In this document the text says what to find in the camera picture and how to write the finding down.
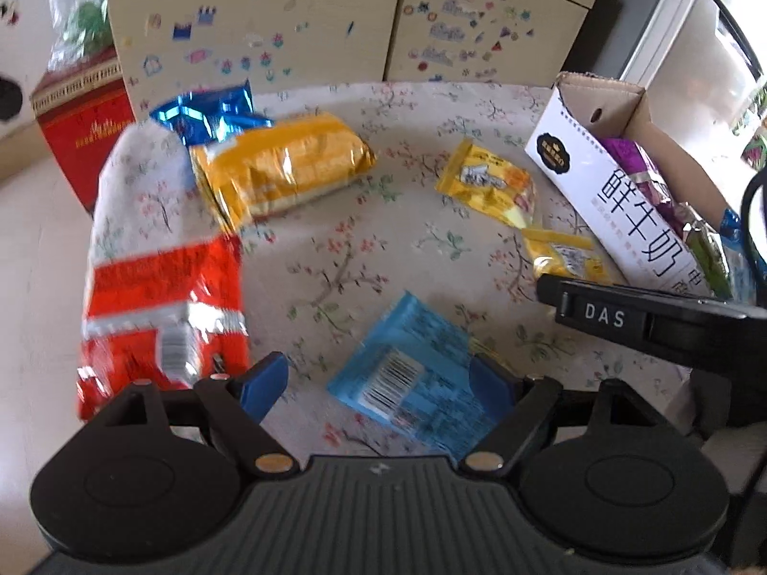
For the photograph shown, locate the cardboard box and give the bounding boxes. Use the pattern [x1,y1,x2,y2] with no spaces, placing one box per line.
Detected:
[525,70,767,306]

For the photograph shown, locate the red gift box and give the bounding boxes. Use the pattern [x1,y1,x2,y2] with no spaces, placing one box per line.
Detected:
[30,45,140,219]

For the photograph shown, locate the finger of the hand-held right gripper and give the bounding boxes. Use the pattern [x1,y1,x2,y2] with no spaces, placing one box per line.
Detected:
[535,274,648,351]

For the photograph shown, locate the beige stickered cabinet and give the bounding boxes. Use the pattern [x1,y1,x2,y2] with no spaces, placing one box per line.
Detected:
[93,0,606,121]

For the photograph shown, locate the black vine wall decal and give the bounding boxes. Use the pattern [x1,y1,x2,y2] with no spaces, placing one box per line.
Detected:
[0,0,26,127]

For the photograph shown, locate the small yellow snack packet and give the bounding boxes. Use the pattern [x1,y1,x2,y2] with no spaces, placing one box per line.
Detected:
[521,226,612,285]

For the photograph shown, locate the orange-red snack bag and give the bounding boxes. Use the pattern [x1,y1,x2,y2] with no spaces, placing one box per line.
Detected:
[77,233,251,423]

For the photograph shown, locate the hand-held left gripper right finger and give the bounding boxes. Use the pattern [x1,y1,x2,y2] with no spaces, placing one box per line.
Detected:
[458,355,678,479]

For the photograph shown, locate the clear plastic bag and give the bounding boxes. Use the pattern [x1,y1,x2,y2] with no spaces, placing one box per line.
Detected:
[46,0,117,73]

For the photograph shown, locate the light blue snack bag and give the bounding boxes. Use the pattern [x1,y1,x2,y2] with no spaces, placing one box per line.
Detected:
[326,290,516,456]

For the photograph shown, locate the black cable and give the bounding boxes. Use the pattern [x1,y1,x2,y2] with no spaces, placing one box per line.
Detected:
[740,171,767,288]

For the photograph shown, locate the large yellow snack bag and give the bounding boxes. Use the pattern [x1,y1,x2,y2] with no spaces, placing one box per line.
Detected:
[190,113,378,234]

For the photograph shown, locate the beige refrigerator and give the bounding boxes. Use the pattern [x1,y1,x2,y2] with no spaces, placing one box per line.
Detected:
[590,0,767,133]

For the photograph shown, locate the floral tablecloth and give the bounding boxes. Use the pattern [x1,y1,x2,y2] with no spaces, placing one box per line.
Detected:
[84,80,708,462]

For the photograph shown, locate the yellow white-label snack packet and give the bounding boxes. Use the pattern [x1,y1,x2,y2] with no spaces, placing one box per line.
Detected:
[434,138,538,229]

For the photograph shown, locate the purple snack bag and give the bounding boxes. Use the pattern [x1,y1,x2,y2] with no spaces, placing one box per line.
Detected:
[599,138,690,234]

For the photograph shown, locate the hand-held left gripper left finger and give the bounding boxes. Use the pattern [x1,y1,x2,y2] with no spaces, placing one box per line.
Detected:
[90,352,296,480]

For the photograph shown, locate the green snack bag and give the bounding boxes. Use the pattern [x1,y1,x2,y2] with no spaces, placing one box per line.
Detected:
[686,230,735,300]

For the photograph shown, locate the dark blue foil snack bag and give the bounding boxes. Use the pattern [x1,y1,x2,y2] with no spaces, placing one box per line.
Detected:
[716,207,756,306]
[150,79,273,148]

